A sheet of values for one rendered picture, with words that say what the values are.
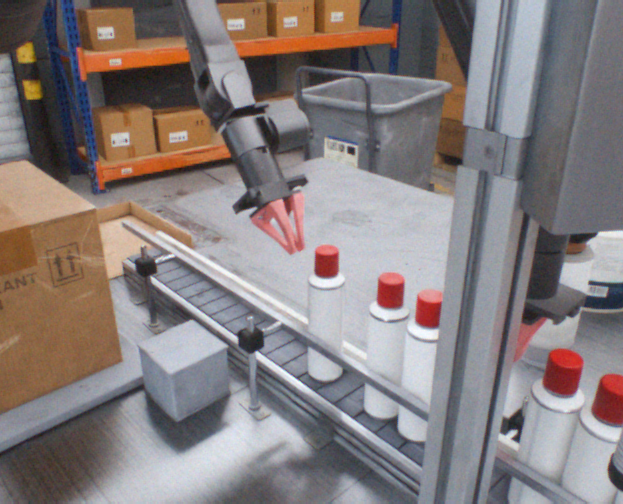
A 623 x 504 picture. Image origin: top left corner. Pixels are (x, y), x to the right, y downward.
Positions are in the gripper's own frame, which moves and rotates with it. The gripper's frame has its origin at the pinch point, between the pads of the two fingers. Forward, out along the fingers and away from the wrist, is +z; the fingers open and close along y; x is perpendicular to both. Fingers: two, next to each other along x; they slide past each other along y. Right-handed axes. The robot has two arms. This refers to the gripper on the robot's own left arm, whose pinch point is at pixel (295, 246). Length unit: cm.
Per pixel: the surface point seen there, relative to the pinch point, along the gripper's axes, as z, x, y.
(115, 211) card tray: -36, 75, 7
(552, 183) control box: 9, -49, -17
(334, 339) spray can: 14.2, 0.3, -0.5
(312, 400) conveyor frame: 20.7, 5.2, -5.0
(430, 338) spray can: 18.1, -17.5, -0.8
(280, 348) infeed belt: 12.4, 14.1, -1.0
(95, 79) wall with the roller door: -225, 332, 134
